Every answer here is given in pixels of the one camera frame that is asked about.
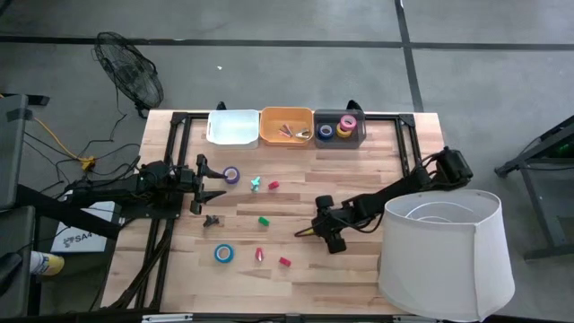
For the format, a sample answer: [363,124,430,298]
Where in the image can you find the dark grey cabinet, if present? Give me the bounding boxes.
[0,205,36,319]
[0,93,29,210]

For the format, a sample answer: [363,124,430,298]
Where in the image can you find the white plastic bin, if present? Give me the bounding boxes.
[205,109,261,150]

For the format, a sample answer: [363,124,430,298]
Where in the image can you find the orange plastic bin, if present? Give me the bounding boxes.
[259,106,315,147]

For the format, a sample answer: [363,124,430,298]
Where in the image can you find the black support beam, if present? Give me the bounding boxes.
[15,182,122,241]

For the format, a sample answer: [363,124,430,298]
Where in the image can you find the purple tape roll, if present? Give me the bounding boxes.
[222,166,241,186]

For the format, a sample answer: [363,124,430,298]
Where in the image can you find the white printed cardboard box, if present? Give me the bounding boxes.
[49,200,121,254]

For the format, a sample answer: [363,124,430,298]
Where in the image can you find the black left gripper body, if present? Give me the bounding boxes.
[178,163,204,204]

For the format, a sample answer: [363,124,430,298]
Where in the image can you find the yellow and white can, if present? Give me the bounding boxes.
[29,250,65,276]

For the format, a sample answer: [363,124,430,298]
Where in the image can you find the white lampshade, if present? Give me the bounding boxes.
[377,188,516,322]

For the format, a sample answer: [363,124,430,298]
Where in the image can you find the grey translucent plastic bin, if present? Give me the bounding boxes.
[313,109,368,150]

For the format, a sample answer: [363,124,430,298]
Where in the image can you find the yellow extension cable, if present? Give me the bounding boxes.
[33,117,97,171]

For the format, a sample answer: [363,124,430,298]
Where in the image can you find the black floor fan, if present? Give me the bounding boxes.
[91,31,165,118]

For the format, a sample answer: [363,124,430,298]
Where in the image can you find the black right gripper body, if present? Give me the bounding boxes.
[312,194,352,256]

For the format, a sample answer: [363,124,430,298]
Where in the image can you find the light blue tape roll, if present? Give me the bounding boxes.
[213,243,236,265]

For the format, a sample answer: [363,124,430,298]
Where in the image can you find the black fan power cable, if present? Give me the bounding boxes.
[84,84,129,156]

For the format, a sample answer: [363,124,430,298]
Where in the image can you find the black metal stand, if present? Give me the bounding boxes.
[494,115,574,262]

